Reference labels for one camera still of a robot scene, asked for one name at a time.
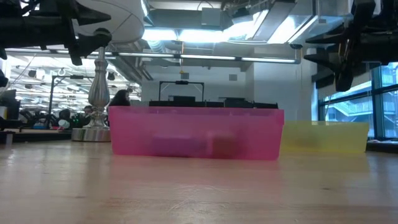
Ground silver lamp base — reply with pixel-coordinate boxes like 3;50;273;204
70;28;113;143

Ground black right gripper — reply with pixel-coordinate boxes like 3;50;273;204
303;0;377;93

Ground long ceiling light strip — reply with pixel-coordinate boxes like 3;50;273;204
107;51;302;65

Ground silver ventilation duct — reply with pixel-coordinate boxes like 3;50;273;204
222;0;354;49

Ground grey ceiling box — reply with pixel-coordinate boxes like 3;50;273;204
201;7;223;27

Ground yellow translucent plastic bin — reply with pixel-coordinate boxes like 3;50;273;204
280;120;371;154

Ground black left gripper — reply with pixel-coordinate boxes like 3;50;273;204
60;0;112;67

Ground dark background workbench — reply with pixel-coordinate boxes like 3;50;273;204
148;95;279;109

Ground dark neighbouring table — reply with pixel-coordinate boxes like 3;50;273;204
0;128;73;144

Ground black framed window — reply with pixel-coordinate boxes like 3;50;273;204
317;62;398;141

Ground black background stand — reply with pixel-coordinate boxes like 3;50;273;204
47;73;96;129

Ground pink translucent plastic bin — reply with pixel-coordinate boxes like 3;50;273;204
108;106;285;161

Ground rectangular ceiling light panel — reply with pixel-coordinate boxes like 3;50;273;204
142;27;228;44

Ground black gantry frame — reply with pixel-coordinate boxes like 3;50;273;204
158;80;205;102

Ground white lamp shade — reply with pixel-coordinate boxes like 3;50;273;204
73;0;146;44

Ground dark monitor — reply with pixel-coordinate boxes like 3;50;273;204
0;89;22;131

